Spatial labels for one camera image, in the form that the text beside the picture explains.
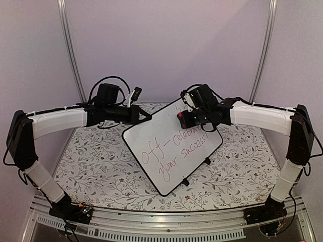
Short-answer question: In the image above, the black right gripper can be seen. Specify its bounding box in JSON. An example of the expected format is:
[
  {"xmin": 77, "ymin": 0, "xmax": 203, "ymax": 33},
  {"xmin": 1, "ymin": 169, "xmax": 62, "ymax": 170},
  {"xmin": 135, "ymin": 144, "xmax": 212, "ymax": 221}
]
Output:
[{"xmin": 182, "ymin": 107, "xmax": 211, "ymax": 129}]

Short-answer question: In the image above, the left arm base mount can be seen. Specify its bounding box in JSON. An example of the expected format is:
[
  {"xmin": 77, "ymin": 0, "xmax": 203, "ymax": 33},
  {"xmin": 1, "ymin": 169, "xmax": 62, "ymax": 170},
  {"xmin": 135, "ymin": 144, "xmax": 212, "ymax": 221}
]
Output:
[{"xmin": 49, "ymin": 193, "xmax": 93, "ymax": 224}]

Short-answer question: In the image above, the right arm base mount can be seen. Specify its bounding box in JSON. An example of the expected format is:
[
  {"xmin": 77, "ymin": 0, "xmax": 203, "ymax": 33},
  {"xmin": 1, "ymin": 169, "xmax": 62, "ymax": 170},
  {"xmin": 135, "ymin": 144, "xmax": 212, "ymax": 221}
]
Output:
[{"xmin": 243, "ymin": 197, "xmax": 287, "ymax": 225}]

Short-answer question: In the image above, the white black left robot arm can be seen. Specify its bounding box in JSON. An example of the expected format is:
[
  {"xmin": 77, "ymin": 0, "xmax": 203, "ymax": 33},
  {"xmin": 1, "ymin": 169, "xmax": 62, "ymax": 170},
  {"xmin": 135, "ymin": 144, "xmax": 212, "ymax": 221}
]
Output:
[{"xmin": 4, "ymin": 83, "xmax": 151, "ymax": 219}]

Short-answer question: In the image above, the floral patterned table mat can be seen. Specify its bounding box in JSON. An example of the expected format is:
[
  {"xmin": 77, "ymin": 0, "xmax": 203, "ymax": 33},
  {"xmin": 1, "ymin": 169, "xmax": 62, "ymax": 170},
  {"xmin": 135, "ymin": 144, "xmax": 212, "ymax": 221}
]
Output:
[{"xmin": 54, "ymin": 122, "xmax": 280, "ymax": 211}]

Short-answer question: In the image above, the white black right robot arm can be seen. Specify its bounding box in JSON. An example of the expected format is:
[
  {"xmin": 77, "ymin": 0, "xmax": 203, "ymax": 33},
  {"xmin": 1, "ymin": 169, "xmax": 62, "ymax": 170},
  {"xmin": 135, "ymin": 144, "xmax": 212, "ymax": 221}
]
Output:
[{"xmin": 177, "ymin": 84, "xmax": 315, "ymax": 220}]

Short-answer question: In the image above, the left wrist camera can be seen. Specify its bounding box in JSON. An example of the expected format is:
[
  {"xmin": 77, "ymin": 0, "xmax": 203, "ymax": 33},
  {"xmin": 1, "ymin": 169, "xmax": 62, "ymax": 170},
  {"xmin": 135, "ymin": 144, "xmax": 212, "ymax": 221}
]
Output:
[{"xmin": 124, "ymin": 87, "xmax": 142, "ymax": 107}]

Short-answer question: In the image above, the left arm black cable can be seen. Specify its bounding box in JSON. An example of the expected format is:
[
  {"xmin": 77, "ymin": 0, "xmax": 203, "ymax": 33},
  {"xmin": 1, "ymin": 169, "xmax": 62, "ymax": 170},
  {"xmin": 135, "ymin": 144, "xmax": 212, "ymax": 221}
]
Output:
[{"xmin": 88, "ymin": 75, "xmax": 133, "ymax": 106}]

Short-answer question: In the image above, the left aluminium frame post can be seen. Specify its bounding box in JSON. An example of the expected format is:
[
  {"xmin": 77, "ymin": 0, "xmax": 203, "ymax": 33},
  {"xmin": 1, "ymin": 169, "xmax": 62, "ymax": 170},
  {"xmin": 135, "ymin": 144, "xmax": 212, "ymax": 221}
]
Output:
[{"xmin": 57, "ymin": 0, "xmax": 86, "ymax": 102}]

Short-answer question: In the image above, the white dry-erase whiteboard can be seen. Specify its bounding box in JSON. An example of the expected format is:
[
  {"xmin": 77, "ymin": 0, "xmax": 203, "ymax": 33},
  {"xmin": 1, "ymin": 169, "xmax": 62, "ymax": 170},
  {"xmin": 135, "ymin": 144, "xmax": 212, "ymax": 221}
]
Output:
[{"xmin": 122, "ymin": 98, "xmax": 223, "ymax": 197}]

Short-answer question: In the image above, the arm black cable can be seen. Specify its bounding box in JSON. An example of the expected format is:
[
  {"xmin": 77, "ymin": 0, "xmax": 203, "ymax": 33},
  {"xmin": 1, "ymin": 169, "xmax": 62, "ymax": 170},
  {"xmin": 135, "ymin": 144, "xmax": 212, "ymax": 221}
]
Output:
[
  {"xmin": 88, "ymin": 75, "xmax": 133, "ymax": 106},
  {"xmin": 290, "ymin": 108, "xmax": 323, "ymax": 177}
]

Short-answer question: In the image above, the aluminium front rail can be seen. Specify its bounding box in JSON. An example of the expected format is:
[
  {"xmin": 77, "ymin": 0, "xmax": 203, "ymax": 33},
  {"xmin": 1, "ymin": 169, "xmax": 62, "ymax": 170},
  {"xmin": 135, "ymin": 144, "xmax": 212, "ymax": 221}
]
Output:
[{"xmin": 23, "ymin": 196, "xmax": 316, "ymax": 241}]

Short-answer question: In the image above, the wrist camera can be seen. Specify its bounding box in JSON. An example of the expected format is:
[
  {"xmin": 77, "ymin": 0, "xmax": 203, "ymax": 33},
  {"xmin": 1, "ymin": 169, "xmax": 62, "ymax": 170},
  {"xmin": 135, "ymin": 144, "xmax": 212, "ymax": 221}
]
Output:
[
  {"xmin": 180, "ymin": 89, "xmax": 198, "ymax": 112},
  {"xmin": 124, "ymin": 87, "xmax": 142, "ymax": 107}
]

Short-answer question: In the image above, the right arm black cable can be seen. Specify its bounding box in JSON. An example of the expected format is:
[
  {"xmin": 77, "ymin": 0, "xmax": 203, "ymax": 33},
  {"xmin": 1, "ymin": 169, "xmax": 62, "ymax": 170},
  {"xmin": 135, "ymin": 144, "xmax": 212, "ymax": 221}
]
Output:
[{"xmin": 290, "ymin": 108, "xmax": 323, "ymax": 177}]

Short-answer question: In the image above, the aluminium frame post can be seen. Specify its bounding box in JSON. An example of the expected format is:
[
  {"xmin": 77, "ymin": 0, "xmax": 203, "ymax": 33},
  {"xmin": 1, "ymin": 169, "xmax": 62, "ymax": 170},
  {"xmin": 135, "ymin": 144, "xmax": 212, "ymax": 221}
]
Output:
[
  {"xmin": 57, "ymin": 0, "xmax": 86, "ymax": 102},
  {"xmin": 249, "ymin": 0, "xmax": 278, "ymax": 102}
]

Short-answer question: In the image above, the right aluminium frame post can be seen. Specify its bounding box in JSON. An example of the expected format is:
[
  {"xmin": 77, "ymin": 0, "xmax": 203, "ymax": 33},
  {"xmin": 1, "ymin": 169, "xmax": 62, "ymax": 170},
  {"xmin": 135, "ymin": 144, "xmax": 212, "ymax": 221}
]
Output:
[{"xmin": 249, "ymin": 0, "xmax": 278, "ymax": 102}]

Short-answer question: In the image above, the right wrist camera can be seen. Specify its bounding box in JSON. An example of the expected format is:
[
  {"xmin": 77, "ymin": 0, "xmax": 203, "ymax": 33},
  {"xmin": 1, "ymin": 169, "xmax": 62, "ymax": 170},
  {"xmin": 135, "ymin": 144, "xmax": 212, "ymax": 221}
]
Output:
[{"xmin": 180, "ymin": 89, "xmax": 198, "ymax": 112}]

